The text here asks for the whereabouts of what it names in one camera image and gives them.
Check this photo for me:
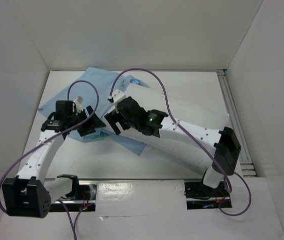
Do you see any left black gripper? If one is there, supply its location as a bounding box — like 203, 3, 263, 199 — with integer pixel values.
68, 105, 106, 137

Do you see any light blue pillowcase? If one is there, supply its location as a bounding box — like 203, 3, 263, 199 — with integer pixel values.
38, 67, 146, 155

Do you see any white pillow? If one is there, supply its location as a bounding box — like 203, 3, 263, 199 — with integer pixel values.
104, 83, 229, 173

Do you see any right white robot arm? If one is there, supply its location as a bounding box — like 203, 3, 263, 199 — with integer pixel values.
104, 92, 241, 196

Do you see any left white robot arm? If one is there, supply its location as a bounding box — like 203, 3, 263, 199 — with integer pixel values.
2, 100, 105, 218

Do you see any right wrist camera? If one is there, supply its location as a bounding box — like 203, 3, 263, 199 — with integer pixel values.
108, 89, 126, 104

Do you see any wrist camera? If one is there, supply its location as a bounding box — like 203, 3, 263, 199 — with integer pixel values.
54, 100, 73, 120
108, 89, 126, 104

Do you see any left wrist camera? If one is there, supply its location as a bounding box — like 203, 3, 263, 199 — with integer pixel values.
54, 100, 73, 120

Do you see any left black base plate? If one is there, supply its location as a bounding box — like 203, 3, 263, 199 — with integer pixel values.
44, 178, 97, 213

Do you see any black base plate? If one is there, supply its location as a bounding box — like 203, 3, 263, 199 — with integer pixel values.
184, 181, 232, 210
44, 178, 97, 213

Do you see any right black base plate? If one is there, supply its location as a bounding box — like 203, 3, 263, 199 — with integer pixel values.
184, 181, 232, 210

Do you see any aluminium rail frame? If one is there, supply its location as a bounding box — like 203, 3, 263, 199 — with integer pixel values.
217, 69, 257, 178

